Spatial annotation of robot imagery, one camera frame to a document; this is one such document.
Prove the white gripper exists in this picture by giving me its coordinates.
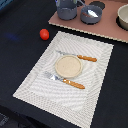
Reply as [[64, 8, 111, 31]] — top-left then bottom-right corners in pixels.
[[55, 0, 84, 6]]

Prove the red tomato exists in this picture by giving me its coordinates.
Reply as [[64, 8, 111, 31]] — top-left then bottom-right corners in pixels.
[[40, 29, 49, 40]]

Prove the white toy fish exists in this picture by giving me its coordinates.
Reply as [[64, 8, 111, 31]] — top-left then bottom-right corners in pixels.
[[87, 10, 98, 17]]

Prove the grey frying pan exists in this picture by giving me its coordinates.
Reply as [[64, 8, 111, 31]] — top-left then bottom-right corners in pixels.
[[80, 5, 102, 24]]

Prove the grey pot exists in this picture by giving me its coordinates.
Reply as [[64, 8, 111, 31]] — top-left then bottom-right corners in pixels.
[[56, 4, 77, 20]]

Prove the black burner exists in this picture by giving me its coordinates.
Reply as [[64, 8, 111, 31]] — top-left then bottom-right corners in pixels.
[[89, 1, 105, 10]]

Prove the pink stove board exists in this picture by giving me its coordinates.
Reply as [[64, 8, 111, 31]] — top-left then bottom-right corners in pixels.
[[49, 0, 128, 43]]

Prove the beige round plate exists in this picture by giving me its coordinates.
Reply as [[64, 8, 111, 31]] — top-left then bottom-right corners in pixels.
[[55, 55, 83, 78]]

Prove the cream bowl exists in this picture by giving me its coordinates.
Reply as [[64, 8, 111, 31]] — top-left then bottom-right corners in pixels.
[[118, 4, 128, 30]]

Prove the woven beige placemat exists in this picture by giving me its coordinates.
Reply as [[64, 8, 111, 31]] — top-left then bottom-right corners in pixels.
[[13, 31, 113, 128]]

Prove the knife with orange handle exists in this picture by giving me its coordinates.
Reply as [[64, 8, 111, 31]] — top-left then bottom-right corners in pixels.
[[56, 50, 97, 62]]

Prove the fork with orange handle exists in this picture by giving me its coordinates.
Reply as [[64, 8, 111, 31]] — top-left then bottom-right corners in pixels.
[[44, 72, 85, 89]]

